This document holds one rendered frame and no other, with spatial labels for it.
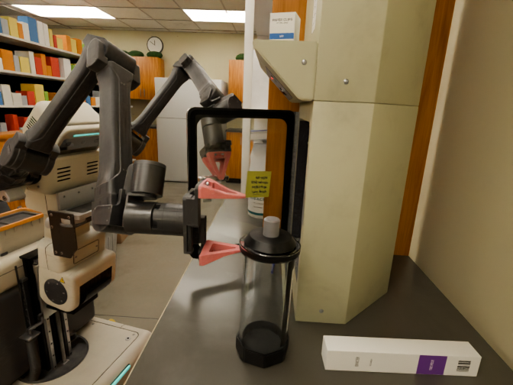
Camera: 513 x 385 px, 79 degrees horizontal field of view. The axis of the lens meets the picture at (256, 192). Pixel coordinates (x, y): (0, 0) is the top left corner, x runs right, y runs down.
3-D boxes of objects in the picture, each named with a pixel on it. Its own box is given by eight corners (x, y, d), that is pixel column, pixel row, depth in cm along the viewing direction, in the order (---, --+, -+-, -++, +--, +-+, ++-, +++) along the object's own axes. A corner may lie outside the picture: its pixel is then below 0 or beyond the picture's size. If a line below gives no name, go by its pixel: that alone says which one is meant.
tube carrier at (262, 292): (295, 332, 64) (306, 236, 58) (282, 372, 54) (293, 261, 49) (246, 318, 68) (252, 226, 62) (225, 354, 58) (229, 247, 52)
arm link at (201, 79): (196, 81, 128) (176, 61, 121) (206, 70, 127) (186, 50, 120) (223, 122, 95) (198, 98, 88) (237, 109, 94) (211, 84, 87)
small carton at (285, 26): (298, 50, 65) (300, 18, 63) (293, 46, 60) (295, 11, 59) (275, 51, 66) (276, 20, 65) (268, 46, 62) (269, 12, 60)
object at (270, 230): (299, 247, 59) (302, 214, 57) (289, 270, 50) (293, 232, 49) (253, 238, 61) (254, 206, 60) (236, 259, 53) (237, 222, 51)
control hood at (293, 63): (299, 102, 88) (301, 65, 85) (313, 101, 57) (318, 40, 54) (258, 101, 89) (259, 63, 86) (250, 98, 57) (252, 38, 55)
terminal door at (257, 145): (286, 242, 98) (295, 110, 87) (189, 260, 84) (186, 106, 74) (285, 241, 99) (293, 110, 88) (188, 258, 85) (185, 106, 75)
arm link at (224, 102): (223, 109, 98) (204, 90, 93) (251, 95, 92) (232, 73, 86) (214, 138, 92) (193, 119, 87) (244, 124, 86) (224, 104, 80)
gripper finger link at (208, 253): (243, 230, 51) (185, 226, 52) (241, 269, 53) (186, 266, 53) (246, 216, 58) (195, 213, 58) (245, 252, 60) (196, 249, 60)
